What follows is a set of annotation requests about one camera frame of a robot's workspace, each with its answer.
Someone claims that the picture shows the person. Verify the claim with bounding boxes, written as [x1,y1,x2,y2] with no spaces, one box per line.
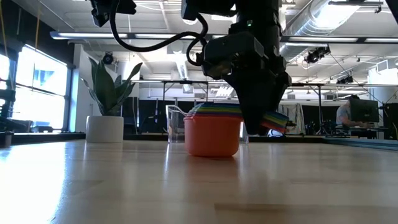
[335,95,363,127]

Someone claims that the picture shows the black camera cable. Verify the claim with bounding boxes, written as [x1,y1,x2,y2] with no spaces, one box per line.
[108,0,210,53]
[185,36,208,67]

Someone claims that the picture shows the long ceiling light strip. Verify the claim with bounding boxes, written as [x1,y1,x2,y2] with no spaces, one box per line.
[49,30,218,40]
[281,36,398,44]

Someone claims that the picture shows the orange measuring cup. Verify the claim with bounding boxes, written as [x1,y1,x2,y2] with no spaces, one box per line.
[183,114,287,158]

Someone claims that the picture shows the white ceiling duct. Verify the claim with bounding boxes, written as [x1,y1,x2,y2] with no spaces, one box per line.
[166,40,191,80]

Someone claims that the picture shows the blue table mat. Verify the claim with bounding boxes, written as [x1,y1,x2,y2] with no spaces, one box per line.
[323,136,398,152]

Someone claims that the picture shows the black metal table frame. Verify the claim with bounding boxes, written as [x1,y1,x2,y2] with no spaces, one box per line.
[161,80,210,103]

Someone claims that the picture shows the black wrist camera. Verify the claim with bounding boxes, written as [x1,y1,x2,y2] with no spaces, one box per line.
[201,30,269,80]

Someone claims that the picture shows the large window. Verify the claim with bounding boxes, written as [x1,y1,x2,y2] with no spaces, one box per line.
[0,43,71,131]

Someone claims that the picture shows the black equipment stand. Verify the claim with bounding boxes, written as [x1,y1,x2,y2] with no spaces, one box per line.
[0,88,24,133]

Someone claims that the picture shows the red measuring cup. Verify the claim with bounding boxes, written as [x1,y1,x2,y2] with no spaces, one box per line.
[185,113,289,131]

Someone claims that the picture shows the small dark cup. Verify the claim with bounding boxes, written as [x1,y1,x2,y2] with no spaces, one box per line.
[0,130,14,149]

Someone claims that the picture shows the black computer monitor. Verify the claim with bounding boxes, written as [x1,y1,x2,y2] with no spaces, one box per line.
[349,98,380,124]

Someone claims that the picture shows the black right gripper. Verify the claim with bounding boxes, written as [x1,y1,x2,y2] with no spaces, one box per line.
[223,34,292,134]

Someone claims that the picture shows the white plant pot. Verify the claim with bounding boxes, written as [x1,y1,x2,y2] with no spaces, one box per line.
[85,115,124,144]

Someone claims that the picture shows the black ceiling track lights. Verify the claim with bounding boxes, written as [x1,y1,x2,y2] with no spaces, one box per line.
[304,45,331,65]

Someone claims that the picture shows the green snake plant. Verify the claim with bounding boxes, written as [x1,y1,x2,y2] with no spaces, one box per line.
[80,57,144,117]

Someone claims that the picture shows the silver ventilation duct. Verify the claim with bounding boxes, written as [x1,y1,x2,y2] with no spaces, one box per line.
[279,0,361,58]

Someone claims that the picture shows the yellow hanging strap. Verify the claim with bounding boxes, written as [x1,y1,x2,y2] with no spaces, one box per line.
[0,0,7,57]
[34,0,42,50]

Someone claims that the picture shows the clear plastic measuring cup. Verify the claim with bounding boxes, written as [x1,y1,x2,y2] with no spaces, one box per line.
[165,105,249,144]

